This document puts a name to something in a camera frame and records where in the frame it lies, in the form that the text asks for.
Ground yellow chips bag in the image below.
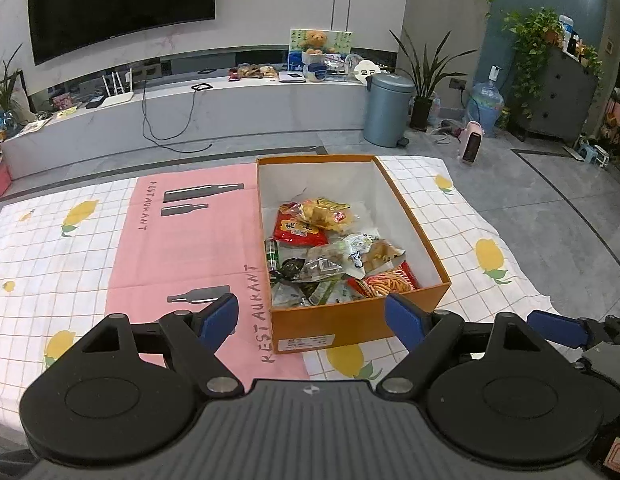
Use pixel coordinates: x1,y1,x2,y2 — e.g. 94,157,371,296
295,196,361,235

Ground grey drawer cabinet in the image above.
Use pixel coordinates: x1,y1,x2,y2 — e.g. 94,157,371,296
512,42,600,145

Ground blue water bottle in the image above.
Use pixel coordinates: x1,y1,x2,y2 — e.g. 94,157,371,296
468,65,505,137

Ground blue-grey pedal trash bin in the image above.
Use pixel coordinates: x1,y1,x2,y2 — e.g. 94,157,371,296
362,72,417,148

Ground small plastic stools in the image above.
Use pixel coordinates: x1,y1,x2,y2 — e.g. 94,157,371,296
577,141,610,166

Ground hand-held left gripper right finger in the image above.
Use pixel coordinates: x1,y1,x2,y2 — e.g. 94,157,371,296
376,292,548,402

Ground small pink heater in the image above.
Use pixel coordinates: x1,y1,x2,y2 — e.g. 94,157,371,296
457,121,485,165

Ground black wall television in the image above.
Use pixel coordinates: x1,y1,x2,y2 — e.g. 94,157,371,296
27,0,217,67

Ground white blue-print pastry bag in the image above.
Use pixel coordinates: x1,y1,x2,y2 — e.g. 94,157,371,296
342,232,407,280

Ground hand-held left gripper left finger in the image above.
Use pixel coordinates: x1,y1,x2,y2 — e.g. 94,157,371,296
75,292,241,400

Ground grey television console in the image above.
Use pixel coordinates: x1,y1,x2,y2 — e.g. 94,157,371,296
0,47,371,181

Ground green plant in glass vase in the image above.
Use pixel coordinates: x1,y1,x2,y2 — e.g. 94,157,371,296
0,42,26,126

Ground blue and white jar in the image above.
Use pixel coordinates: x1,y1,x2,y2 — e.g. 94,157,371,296
302,52,327,80

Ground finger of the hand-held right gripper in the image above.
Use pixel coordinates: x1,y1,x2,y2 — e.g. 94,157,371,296
527,310,620,348

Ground black cable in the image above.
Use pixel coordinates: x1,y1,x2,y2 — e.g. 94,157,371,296
140,80,214,153

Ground orange cardboard box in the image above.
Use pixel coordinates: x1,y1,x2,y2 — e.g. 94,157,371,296
255,154,451,356

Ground white router with antennas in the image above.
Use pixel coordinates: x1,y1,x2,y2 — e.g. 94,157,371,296
97,67,137,107

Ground long-leaf potted plant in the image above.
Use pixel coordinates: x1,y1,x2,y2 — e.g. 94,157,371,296
389,27,478,132

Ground dark green seaweed packet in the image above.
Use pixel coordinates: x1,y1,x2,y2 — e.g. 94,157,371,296
275,257,311,283

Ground red fries snack packet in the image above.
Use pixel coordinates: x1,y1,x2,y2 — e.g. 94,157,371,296
350,260,421,301

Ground brown teddy bear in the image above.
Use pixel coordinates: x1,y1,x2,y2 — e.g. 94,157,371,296
302,30,338,56

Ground pile of small snacks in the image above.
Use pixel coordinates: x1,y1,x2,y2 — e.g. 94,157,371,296
229,62,278,82

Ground white and green snack bag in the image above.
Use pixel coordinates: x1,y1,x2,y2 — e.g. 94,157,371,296
310,280,355,306

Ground teddy bear gift box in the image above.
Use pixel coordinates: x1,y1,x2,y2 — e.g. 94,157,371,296
288,27,352,61

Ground trailing green pothos plant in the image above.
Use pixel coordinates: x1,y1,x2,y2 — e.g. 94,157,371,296
502,7,565,121

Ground pink printed table mat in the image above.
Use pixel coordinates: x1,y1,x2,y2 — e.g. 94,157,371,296
104,164,311,380

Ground checked lemon-print tablecloth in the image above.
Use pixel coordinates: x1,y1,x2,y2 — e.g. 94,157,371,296
0,154,558,411

